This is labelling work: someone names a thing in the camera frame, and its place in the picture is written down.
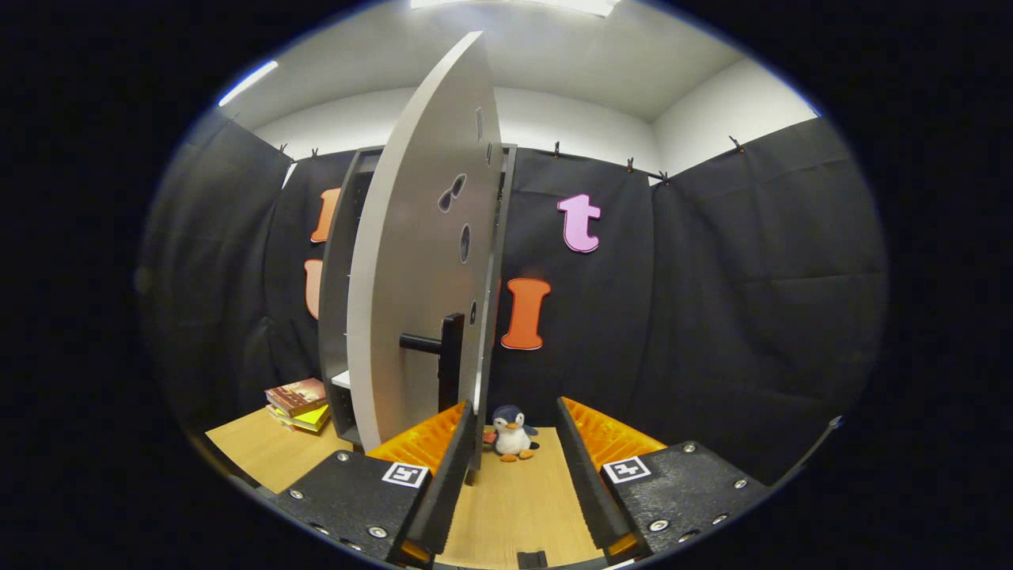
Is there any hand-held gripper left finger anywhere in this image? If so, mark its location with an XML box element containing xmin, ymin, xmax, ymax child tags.
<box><xmin>273</xmin><ymin>400</ymin><xmax>478</xmax><ymax>567</ymax></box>

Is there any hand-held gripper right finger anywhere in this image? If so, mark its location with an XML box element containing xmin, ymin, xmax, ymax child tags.
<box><xmin>556</xmin><ymin>396</ymin><xmax>772</xmax><ymax>564</ymax></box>

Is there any black door handle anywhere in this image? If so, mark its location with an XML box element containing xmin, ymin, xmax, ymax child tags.
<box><xmin>400</xmin><ymin>313</ymin><xmax>465</xmax><ymax>412</ymax></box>

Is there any dark grey shoe cabinet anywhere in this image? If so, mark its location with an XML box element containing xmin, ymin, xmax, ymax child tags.
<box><xmin>318</xmin><ymin>144</ymin><xmax>519</xmax><ymax>485</ymax></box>

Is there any beige shoe cabinet door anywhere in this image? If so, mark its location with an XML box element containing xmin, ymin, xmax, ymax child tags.
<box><xmin>346</xmin><ymin>32</ymin><xmax>505</xmax><ymax>452</ymax></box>

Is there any penguin plush toy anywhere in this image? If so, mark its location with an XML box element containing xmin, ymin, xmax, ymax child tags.
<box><xmin>491</xmin><ymin>405</ymin><xmax>541</xmax><ymax>463</ymax></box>

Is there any yellow book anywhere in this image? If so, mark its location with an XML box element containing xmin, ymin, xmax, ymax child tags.
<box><xmin>269</xmin><ymin>404</ymin><xmax>332</xmax><ymax>434</ymax></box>

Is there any brown cover book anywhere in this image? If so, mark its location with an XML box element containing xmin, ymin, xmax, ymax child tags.
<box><xmin>264</xmin><ymin>378</ymin><xmax>328</xmax><ymax>418</ymax></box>

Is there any black backdrop cloth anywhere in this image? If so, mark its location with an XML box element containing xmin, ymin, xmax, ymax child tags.
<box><xmin>138</xmin><ymin>111</ymin><xmax>889</xmax><ymax>484</ymax></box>

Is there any row of black cloth clips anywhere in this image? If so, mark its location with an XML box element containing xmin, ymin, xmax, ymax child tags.
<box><xmin>277</xmin><ymin>136</ymin><xmax>745</xmax><ymax>184</ymax></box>

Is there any narrow ceiling light panel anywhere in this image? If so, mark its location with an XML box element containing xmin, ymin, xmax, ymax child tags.
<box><xmin>218</xmin><ymin>60</ymin><xmax>279</xmax><ymax>108</ymax></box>

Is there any wide ceiling light panel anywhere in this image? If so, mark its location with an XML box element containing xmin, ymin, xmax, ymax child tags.
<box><xmin>410</xmin><ymin>0</ymin><xmax>620</xmax><ymax>18</ymax></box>

